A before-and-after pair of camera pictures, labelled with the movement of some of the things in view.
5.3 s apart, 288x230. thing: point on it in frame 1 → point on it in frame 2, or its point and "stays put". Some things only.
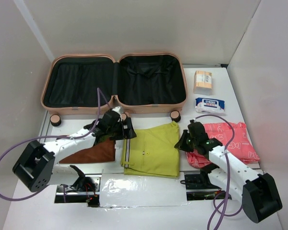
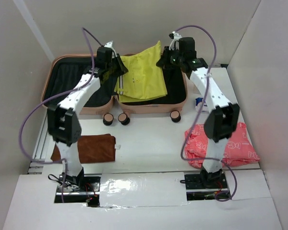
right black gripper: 185,143 → 164,60
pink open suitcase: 136,83 stays put
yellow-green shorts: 152,152 → 145,79
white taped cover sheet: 118,189 stays put
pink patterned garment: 234,137 stays put
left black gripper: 127,133 → 122,69
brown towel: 103,151 stays put
